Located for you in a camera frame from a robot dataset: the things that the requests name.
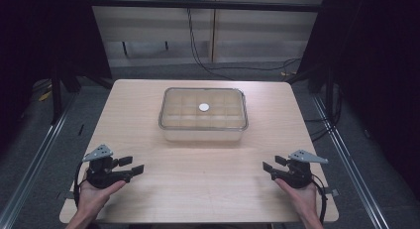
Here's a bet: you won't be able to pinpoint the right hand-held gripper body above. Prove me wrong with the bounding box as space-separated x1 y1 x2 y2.
270 149 330 189

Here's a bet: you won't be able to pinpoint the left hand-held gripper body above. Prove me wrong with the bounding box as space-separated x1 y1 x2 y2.
81 144 133 190

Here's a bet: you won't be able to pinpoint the clear plastic container with lid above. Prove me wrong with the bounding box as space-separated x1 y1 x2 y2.
157 86 250 143

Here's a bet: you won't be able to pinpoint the person's left hand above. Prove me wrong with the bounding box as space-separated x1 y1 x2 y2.
77 169 128 220

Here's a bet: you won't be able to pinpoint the person's right hand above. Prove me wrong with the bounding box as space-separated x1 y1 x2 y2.
274 177 320 221

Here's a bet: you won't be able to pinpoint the black metal stand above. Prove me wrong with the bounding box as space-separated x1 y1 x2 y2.
49 66 82 126
285 61 343 119

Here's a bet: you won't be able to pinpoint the dark curtain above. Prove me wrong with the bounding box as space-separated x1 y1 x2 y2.
296 0 420 203
0 0 113 151

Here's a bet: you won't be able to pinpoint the black metal crossbar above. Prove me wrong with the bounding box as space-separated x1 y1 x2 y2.
88 0 323 13

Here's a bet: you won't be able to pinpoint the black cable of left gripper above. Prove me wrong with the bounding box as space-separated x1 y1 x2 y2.
72 160 89 209

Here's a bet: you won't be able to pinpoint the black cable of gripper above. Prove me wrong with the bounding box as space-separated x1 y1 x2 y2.
310 172 329 225
72 160 89 209

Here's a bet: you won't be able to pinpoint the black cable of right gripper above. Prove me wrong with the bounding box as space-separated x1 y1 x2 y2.
310 172 329 225

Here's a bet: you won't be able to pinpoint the black floor cables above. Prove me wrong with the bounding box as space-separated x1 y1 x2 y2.
303 83 343 144

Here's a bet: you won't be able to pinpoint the aluminium floor rail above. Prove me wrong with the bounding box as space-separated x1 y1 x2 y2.
311 93 392 229
0 89 77 229

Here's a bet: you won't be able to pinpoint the black hanging wall cable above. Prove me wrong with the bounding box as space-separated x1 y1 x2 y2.
186 8 303 81

